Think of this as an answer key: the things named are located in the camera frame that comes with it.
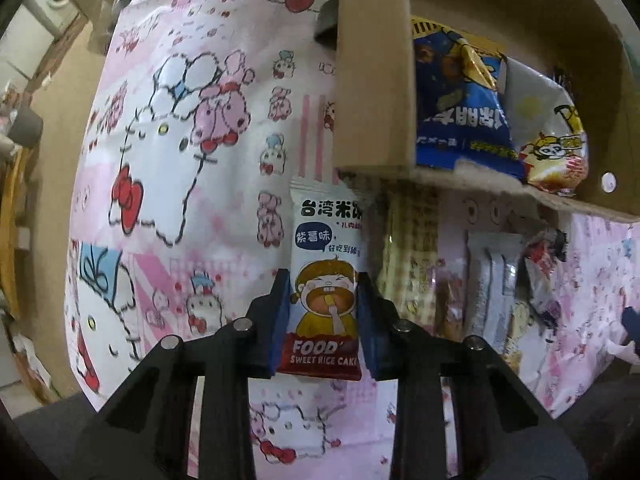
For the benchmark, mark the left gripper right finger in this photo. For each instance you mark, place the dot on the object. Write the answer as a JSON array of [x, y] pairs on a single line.
[[502, 431]]

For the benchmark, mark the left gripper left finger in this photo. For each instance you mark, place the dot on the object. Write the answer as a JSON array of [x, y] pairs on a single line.
[[143, 432]]

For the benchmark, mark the small yellow candy packet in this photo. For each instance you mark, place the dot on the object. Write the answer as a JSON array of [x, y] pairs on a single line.
[[520, 321]]

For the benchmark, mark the white red wafer bar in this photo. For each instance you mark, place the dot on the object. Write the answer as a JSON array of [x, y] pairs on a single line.
[[490, 290]]

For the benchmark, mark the sweet rice cake packet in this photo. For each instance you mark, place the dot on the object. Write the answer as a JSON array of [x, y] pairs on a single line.
[[328, 254]]

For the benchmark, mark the yellow checkered biscuit packet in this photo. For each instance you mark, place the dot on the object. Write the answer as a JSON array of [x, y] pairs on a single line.
[[408, 275]]

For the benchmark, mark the silver yellow snack bag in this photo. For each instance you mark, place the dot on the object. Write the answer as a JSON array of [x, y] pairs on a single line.
[[546, 129]]

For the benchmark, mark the blue yellow chip bag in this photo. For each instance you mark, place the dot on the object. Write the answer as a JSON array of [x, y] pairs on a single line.
[[458, 110]]

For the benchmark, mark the small clear cake packet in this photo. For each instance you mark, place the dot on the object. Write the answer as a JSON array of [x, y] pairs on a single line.
[[450, 303]]

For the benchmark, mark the black white small packet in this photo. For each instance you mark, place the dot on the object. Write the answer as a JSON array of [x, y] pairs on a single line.
[[541, 257]]

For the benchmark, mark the grey trash bin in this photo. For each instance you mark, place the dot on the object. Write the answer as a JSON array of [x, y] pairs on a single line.
[[26, 127]]

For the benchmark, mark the pink Hello Kitty bedsheet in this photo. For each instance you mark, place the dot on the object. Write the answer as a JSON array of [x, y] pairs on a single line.
[[205, 112]]

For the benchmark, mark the brown cardboard box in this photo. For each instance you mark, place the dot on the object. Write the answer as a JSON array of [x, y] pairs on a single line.
[[589, 47]]

